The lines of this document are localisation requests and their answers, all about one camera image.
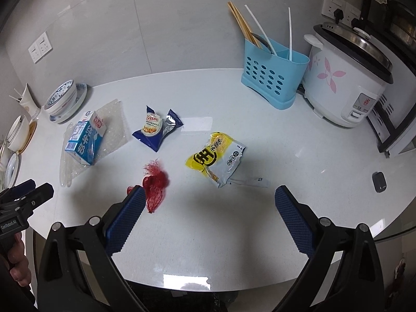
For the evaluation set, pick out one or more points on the yellow snack packet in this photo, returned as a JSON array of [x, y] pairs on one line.
[[211, 159]]

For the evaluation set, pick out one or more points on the black power plug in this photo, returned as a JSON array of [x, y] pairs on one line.
[[357, 22], [338, 15]]

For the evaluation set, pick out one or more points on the blue snack packet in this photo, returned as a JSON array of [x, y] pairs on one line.
[[152, 130]]

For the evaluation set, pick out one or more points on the blue striped plate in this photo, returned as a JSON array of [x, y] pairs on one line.
[[11, 169]]

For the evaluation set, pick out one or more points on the metal spoon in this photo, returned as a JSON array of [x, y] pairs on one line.
[[262, 44]]

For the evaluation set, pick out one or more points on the clear bubble wrap sheet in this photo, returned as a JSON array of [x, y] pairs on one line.
[[113, 123]]

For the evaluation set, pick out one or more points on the wooden chopstick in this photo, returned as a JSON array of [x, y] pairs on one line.
[[245, 21], [240, 21]]

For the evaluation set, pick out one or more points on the person's left hand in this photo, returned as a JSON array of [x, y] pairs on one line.
[[19, 260]]

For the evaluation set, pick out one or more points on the white plastic straw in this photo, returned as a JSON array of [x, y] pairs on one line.
[[290, 32]]

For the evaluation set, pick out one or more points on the white chopsticks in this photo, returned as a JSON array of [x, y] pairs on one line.
[[260, 27]]

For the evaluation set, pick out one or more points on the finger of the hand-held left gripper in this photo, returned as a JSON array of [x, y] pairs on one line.
[[21, 189], [37, 198]]

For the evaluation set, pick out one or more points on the white wall socket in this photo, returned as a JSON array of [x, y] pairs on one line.
[[330, 1], [45, 43], [34, 53], [352, 11]]

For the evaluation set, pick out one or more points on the red mesh net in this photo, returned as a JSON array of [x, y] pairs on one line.
[[156, 182]]

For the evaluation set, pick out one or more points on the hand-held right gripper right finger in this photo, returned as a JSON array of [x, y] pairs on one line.
[[292, 221]]

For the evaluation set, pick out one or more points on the blue patterned bowl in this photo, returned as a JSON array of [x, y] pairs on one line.
[[60, 92]]

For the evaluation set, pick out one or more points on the small black object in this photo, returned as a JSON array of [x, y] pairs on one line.
[[379, 182]]

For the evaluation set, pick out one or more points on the white flowered rice cooker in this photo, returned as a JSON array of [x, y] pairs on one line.
[[344, 87]]

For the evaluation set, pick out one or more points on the wooden coaster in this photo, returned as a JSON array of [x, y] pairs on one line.
[[31, 136]]

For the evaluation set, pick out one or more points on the blue utensil holder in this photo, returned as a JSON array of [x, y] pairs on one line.
[[269, 78]]

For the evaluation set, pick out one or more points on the blue white bowl on plate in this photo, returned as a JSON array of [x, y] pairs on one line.
[[79, 102]]

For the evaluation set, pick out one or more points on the white cup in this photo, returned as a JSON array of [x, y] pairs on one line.
[[29, 104]]

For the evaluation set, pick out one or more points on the white microwave oven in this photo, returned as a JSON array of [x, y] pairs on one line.
[[398, 130]]

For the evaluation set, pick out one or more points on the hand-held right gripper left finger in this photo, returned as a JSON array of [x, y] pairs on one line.
[[125, 224]]

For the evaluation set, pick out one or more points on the white lidded bowl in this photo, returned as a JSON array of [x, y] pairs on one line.
[[18, 135]]

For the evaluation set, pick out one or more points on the blue milk carton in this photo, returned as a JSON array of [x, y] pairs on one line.
[[83, 139]]

